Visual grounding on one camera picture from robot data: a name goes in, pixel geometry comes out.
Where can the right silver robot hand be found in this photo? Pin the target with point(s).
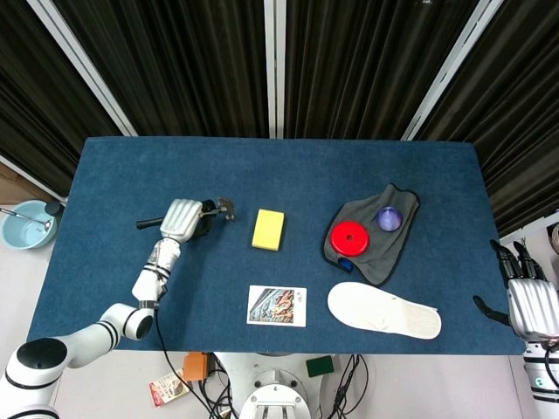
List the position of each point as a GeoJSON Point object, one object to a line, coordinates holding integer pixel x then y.
{"type": "Point", "coordinates": [530, 305]}

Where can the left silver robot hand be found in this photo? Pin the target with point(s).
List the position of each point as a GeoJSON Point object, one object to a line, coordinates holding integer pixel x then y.
{"type": "Point", "coordinates": [181, 220]}

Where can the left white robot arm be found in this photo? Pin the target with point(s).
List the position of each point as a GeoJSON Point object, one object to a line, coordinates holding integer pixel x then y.
{"type": "Point", "coordinates": [96, 323]}

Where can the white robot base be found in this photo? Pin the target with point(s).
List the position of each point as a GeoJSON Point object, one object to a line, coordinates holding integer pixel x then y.
{"type": "Point", "coordinates": [275, 384]}

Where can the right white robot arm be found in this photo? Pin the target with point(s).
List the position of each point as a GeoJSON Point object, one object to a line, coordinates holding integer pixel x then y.
{"type": "Point", "coordinates": [543, 379]}

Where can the yellow sponge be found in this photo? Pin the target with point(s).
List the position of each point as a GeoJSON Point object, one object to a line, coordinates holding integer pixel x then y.
{"type": "Point", "coordinates": [268, 229]}

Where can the green object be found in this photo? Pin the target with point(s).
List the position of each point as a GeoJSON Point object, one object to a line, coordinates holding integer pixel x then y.
{"type": "Point", "coordinates": [320, 366]}

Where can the blue table cloth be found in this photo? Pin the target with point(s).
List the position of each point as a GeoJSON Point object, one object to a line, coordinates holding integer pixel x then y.
{"type": "Point", "coordinates": [279, 174]}

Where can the picture postcard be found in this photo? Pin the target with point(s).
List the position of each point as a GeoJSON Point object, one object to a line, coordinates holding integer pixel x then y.
{"type": "Point", "coordinates": [277, 305]}

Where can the orange box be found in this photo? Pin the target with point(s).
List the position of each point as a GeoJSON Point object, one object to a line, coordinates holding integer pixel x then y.
{"type": "Point", "coordinates": [195, 366]}

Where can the white slipper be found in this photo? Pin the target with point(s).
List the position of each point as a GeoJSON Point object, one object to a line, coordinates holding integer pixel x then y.
{"type": "Point", "coordinates": [384, 316]}

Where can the metal ladle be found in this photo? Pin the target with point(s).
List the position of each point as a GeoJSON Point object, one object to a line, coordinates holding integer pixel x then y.
{"type": "Point", "coordinates": [30, 217]}

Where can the light blue bowl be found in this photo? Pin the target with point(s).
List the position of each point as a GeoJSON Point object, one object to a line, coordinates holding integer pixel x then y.
{"type": "Point", "coordinates": [26, 227]}

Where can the grey cloth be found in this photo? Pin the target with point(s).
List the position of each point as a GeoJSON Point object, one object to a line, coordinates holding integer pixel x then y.
{"type": "Point", "coordinates": [380, 249]}

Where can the purple ball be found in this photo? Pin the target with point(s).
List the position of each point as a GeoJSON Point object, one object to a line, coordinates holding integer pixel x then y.
{"type": "Point", "coordinates": [389, 219]}

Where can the printed paper package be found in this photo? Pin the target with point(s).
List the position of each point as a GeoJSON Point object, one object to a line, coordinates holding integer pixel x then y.
{"type": "Point", "coordinates": [169, 387]}

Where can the red disc with hole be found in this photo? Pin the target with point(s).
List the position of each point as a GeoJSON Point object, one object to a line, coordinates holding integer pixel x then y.
{"type": "Point", "coordinates": [349, 238]}

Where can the blue small object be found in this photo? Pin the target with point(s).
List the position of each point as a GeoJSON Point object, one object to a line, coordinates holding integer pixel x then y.
{"type": "Point", "coordinates": [346, 264]}

